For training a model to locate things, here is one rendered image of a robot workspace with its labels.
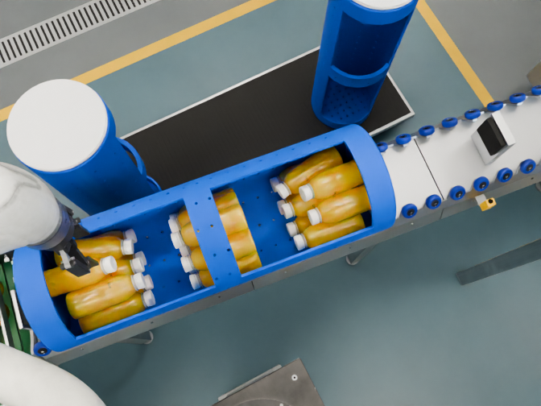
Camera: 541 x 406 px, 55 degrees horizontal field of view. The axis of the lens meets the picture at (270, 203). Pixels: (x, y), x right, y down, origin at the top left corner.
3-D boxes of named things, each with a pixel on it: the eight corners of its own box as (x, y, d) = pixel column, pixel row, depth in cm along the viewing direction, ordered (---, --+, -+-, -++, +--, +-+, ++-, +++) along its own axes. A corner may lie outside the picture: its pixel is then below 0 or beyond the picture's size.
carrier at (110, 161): (154, 246, 226) (175, 186, 234) (88, 184, 142) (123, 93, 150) (92, 229, 228) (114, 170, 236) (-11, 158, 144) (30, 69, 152)
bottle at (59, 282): (53, 285, 131) (115, 266, 129) (47, 304, 125) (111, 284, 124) (39, 267, 127) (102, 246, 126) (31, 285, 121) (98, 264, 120)
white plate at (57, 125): (85, 181, 141) (87, 183, 142) (120, 92, 148) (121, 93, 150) (-11, 155, 143) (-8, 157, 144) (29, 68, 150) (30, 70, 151)
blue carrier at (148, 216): (385, 240, 145) (407, 204, 118) (76, 357, 136) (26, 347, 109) (344, 153, 154) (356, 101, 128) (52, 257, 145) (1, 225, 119)
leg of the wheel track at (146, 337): (154, 341, 230) (115, 337, 170) (142, 345, 229) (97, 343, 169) (150, 328, 232) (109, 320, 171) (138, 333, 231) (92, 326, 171)
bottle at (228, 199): (233, 192, 137) (173, 213, 136) (233, 188, 131) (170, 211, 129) (242, 215, 137) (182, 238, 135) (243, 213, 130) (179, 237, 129)
